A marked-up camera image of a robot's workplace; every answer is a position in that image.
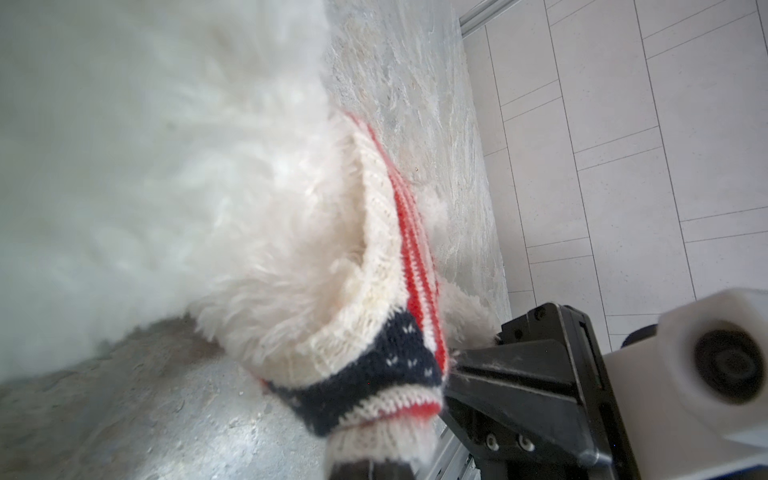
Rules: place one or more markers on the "white plush teddy bear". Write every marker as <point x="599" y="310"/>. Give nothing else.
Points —
<point x="164" y="158"/>

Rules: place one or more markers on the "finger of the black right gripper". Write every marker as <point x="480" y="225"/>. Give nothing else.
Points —
<point x="539" y="404"/>

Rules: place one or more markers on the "red white striped shirt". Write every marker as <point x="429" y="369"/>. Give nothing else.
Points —
<point x="347" y="330"/>

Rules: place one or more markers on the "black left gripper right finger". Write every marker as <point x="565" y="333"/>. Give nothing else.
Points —
<point x="390" y="470"/>

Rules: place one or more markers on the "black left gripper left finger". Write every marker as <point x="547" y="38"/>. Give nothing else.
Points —
<point x="359" y="470"/>

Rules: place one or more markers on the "aluminium corner post right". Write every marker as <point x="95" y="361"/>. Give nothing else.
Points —
<point x="483" y="13"/>

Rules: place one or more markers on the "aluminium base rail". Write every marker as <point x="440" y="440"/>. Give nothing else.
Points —
<point x="451" y="461"/>

